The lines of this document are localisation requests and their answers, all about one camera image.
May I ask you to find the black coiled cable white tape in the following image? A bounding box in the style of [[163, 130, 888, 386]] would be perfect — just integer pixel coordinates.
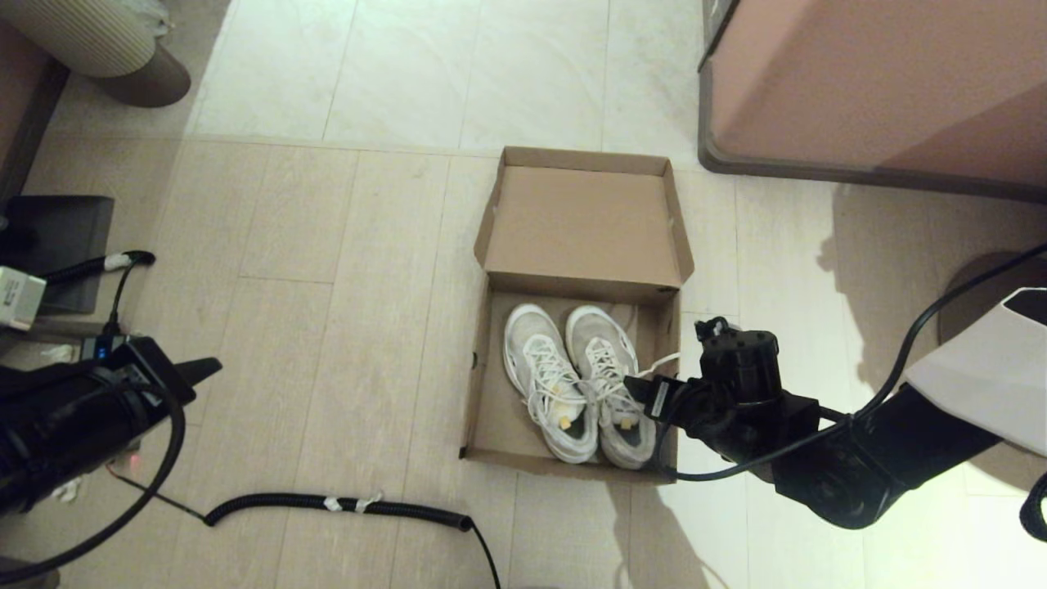
[[123, 477, 502, 589]]

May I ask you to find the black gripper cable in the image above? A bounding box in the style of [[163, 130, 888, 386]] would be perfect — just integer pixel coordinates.
[[654, 244, 1047, 482], [0, 384, 187, 586]]

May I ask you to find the brown round pedestal base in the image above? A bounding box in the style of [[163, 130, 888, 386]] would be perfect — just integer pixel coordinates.
[[938, 250, 1047, 344]]

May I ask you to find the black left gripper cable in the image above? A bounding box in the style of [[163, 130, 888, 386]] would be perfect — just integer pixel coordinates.
[[0, 384, 187, 586]]

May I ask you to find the white sneaker orange insole print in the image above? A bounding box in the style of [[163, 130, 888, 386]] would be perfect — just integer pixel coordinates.
[[503, 303, 600, 465]]

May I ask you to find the white sneaker black insole print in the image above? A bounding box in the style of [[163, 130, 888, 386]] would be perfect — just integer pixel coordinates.
[[566, 305, 681, 470]]

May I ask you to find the black ribbed right arm hose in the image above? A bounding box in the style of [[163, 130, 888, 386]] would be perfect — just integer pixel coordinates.
[[1019, 473, 1047, 542]]

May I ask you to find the brown cardboard shoe box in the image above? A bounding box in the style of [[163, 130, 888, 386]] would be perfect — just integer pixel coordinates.
[[460, 147, 696, 485]]

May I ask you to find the pink cabinet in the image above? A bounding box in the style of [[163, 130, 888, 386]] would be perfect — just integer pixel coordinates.
[[698, 0, 1047, 204]]

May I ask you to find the ribbed beige column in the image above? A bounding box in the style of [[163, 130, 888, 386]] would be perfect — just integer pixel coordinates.
[[0, 0, 158, 79]]

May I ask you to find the dark grey square plate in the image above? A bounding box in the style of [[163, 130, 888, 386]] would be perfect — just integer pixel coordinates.
[[0, 195, 116, 316]]

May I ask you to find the black coiled cable white collar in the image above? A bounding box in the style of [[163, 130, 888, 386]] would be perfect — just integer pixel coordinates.
[[41, 250, 158, 336]]

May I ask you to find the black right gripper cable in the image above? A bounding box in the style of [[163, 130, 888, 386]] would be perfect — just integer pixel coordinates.
[[654, 244, 1047, 482]]

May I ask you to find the white plastic bag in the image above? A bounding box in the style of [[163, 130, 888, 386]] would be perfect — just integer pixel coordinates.
[[131, 0, 174, 43]]

